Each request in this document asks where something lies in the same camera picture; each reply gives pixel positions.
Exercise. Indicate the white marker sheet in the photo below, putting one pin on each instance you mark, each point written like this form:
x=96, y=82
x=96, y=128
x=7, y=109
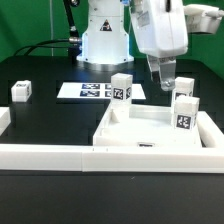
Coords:
x=75, y=90

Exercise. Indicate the white U-shaped fence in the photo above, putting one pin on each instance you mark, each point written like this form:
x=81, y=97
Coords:
x=119, y=158

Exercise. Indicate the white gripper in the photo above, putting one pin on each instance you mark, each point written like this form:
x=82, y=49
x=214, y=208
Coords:
x=161, y=29

